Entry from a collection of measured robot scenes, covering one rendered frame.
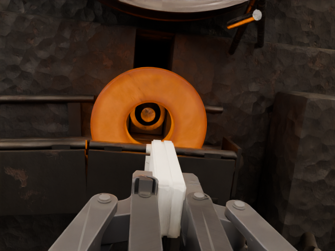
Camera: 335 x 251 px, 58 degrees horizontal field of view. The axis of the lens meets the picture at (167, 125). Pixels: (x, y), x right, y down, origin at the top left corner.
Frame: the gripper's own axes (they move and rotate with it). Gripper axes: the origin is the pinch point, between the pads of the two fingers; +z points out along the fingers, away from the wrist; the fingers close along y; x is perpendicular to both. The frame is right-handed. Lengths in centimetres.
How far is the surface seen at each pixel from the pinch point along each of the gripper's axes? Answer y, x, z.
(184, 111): 4.4, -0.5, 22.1
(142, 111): -0.9, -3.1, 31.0
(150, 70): -0.6, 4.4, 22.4
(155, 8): -0.8, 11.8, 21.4
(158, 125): 2.1, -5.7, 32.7
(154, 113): 1.1, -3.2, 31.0
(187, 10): 3.1, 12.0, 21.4
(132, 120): -2.4, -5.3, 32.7
